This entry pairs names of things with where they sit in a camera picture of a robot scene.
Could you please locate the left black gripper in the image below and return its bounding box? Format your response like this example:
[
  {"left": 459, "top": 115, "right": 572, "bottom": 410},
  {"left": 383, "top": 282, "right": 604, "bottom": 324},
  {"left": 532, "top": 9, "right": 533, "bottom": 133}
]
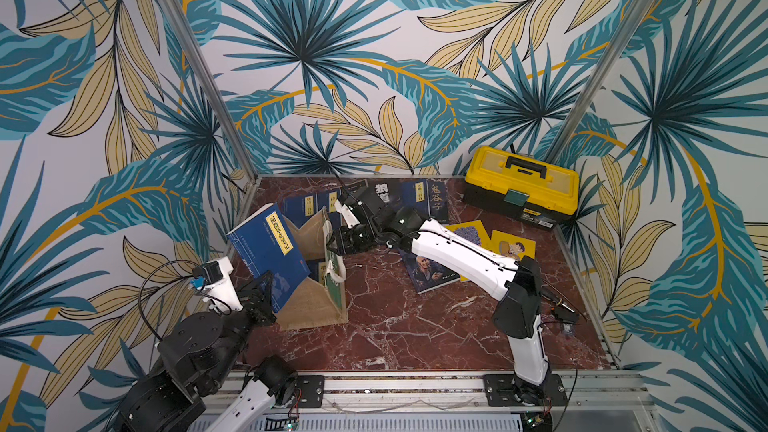
[{"left": 202, "top": 270, "right": 279, "bottom": 391}]

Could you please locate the old man portrait book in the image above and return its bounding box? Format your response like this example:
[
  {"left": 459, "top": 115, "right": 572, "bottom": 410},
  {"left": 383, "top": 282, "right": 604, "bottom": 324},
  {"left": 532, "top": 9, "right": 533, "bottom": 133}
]
[{"left": 399, "top": 250, "right": 460, "bottom": 294}]

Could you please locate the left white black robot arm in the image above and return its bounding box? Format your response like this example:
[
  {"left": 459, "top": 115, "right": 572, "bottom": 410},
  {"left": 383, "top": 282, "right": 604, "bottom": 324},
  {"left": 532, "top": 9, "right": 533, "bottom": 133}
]
[{"left": 106, "top": 271, "right": 300, "bottom": 431}]

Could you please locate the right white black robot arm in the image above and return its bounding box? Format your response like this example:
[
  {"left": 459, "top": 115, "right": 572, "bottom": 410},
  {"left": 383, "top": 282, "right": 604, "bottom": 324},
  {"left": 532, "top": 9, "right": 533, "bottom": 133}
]
[{"left": 327, "top": 187, "right": 580, "bottom": 406}]

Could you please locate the dark wolf title book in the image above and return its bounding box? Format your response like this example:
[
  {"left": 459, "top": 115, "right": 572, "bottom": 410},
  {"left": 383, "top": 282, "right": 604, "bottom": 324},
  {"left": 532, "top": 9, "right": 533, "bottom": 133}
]
[{"left": 371, "top": 178, "right": 404, "bottom": 209}]

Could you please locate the brown cover book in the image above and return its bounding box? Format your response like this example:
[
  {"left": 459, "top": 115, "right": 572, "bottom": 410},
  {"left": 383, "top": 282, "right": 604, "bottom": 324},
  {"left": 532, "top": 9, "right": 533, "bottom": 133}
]
[{"left": 340, "top": 179, "right": 368, "bottom": 192}]

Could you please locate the blue book back right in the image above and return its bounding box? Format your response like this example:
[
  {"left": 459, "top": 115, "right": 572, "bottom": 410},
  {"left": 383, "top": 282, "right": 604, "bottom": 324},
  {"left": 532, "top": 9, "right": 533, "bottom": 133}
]
[{"left": 401, "top": 180, "right": 431, "bottom": 218}]

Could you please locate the dark blue Guiguzi book back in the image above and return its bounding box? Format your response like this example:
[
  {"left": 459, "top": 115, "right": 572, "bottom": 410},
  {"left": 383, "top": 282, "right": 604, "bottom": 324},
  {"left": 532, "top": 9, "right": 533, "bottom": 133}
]
[{"left": 426, "top": 179, "right": 450, "bottom": 224}]

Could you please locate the blue book far left back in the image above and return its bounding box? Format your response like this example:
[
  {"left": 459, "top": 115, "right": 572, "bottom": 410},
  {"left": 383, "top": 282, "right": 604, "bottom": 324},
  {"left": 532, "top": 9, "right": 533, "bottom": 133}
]
[{"left": 281, "top": 194, "right": 318, "bottom": 228}]

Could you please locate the yellow book blue hair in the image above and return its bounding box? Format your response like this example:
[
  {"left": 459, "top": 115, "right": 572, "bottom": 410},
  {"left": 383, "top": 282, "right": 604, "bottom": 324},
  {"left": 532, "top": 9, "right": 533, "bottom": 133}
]
[{"left": 444, "top": 220, "right": 491, "bottom": 284}]

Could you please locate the yellow black toolbox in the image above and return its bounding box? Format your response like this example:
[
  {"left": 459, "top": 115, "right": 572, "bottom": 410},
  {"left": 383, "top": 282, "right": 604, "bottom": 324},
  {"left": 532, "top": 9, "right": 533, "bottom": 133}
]
[{"left": 463, "top": 146, "right": 580, "bottom": 229}]

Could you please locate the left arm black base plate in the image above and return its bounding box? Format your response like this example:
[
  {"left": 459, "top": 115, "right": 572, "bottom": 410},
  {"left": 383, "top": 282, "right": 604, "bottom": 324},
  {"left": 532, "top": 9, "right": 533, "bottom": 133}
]
[{"left": 239, "top": 374, "right": 326, "bottom": 410}]

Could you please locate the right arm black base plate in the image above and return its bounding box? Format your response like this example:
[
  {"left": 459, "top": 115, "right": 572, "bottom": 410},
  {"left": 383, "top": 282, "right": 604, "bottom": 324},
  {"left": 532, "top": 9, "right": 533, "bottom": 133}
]
[{"left": 483, "top": 373, "right": 568, "bottom": 408}]

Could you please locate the aluminium front rail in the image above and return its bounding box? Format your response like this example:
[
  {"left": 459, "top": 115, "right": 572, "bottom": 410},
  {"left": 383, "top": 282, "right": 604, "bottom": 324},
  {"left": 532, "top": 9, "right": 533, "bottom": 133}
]
[{"left": 244, "top": 370, "right": 661, "bottom": 431}]

